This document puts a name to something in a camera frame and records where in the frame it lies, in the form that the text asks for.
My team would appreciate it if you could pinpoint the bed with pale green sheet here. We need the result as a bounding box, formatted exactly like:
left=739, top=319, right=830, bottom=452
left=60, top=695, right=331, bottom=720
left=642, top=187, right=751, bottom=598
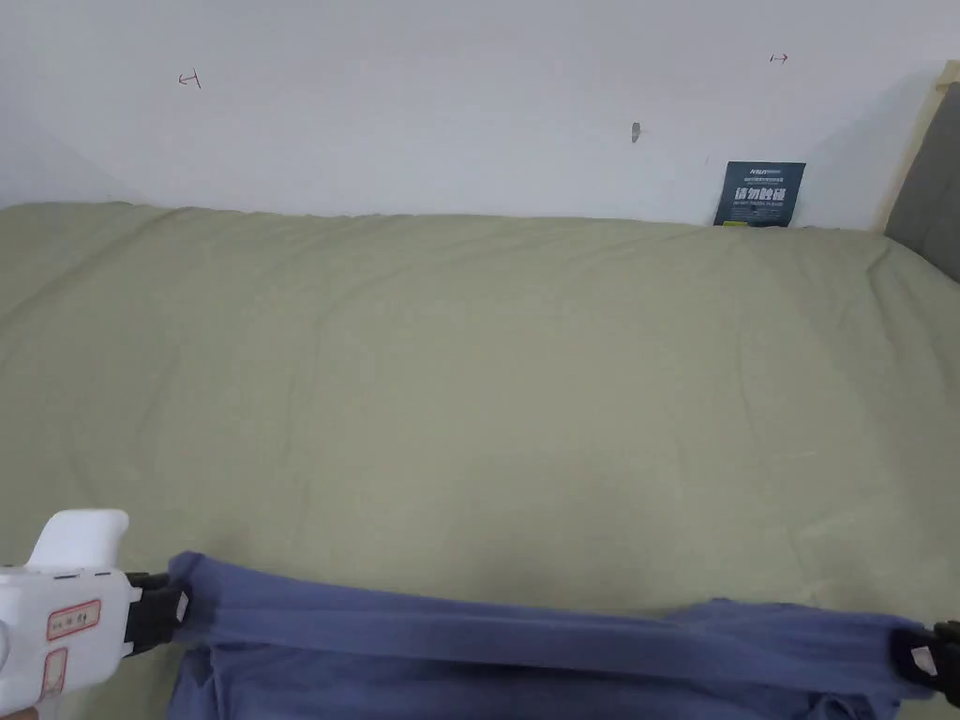
left=0, top=199, right=960, bottom=720

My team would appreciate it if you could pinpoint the dark card with white print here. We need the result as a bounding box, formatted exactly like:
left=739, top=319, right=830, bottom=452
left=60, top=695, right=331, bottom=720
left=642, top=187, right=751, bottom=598
left=712, top=160, right=808, bottom=230

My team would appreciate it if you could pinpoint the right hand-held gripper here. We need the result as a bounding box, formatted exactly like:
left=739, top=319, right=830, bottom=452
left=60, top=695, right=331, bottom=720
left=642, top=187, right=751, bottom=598
left=888, top=619, right=960, bottom=711

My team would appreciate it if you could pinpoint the grey padded headboard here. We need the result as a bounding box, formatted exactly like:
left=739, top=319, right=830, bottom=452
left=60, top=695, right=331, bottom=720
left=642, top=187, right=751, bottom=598
left=871, top=59, right=960, bottom=285

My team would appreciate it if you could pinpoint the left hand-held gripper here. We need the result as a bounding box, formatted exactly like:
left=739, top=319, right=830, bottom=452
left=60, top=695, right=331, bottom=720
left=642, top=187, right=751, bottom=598
left=0, top=509, right=196, bottom=710

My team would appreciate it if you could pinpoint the dark blue shirt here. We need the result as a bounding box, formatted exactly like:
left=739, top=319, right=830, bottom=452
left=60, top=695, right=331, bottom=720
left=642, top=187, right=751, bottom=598
left=163, top=551, right=938, bottom=720

